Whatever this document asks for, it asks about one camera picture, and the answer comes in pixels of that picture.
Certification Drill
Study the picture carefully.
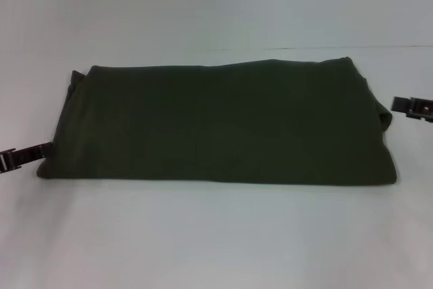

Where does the dark green FREE t-shirt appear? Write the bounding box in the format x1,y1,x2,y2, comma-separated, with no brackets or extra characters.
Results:
36,54,397,185

